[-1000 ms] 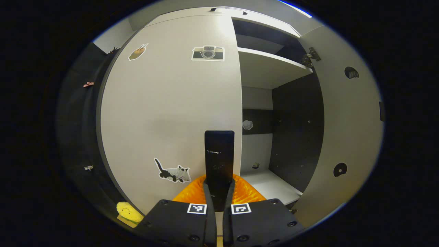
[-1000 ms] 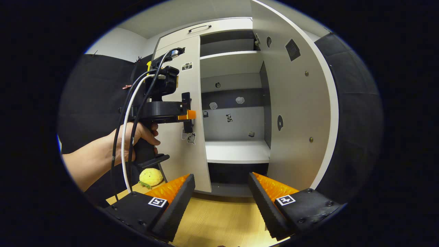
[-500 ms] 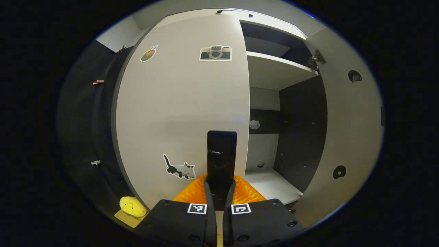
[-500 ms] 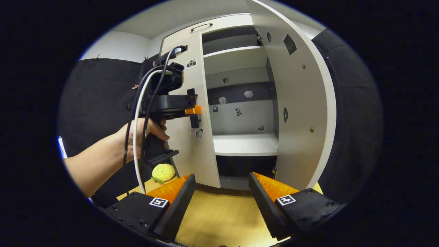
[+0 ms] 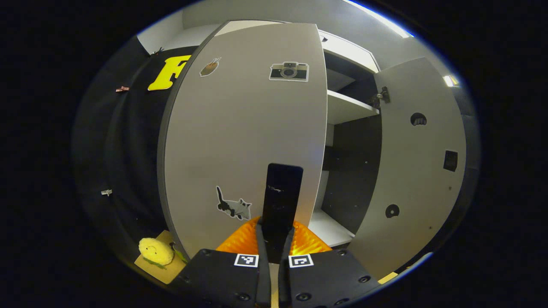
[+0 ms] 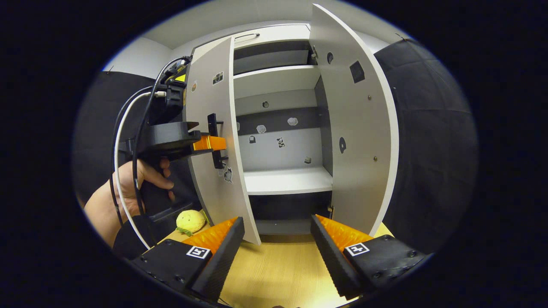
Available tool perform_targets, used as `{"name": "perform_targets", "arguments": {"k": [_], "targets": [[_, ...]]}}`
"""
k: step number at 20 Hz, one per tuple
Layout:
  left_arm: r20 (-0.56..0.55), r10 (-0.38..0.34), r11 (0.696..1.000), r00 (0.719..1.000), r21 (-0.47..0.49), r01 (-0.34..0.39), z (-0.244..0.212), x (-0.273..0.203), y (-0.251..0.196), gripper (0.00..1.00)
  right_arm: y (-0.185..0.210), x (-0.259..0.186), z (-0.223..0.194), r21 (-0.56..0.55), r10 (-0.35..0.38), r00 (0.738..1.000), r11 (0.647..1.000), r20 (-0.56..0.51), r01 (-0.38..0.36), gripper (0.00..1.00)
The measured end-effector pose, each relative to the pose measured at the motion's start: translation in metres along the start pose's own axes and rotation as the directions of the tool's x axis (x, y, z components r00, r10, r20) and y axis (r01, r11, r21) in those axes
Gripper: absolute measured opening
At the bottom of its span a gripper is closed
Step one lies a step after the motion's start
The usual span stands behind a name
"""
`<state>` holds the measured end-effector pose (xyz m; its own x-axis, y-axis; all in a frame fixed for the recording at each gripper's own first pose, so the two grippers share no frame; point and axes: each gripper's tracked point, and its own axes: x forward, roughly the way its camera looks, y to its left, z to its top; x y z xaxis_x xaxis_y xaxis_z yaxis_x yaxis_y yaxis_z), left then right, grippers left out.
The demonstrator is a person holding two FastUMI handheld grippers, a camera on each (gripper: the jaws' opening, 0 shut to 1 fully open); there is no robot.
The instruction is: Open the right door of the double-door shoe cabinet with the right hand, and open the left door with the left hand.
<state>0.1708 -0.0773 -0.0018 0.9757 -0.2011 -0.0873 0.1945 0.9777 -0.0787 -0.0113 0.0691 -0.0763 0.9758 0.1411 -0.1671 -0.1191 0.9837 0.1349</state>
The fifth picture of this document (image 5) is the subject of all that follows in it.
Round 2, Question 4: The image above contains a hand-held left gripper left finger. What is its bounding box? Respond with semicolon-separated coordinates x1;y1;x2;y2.
169;216;272;308

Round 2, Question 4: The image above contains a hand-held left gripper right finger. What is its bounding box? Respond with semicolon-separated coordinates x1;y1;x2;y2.
278;220;381;308

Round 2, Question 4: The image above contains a black door handle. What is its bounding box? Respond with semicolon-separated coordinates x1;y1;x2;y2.
261;163;304;264

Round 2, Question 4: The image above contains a grey cabinet door camera sticker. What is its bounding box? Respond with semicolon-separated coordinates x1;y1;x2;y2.
158;22;328;259

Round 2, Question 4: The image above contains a grey cabinet door headphone sticker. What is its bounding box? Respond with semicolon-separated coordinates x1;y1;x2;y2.
348;57;467;281

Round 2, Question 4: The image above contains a white cabinet shelf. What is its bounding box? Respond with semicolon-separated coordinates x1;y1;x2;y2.
308;209;356;248
327;89;380;125

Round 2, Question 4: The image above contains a metal door hinge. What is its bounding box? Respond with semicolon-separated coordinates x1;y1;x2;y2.
369;86;391;107

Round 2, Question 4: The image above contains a grey cabinet drawer front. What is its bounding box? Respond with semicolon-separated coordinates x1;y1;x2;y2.
319;30;380;73

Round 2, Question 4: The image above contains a yellow plush toy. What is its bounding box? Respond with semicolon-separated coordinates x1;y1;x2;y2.
138;237;189;269

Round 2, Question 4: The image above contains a black backdrop cloth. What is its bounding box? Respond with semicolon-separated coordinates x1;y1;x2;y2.
73;35;481;274

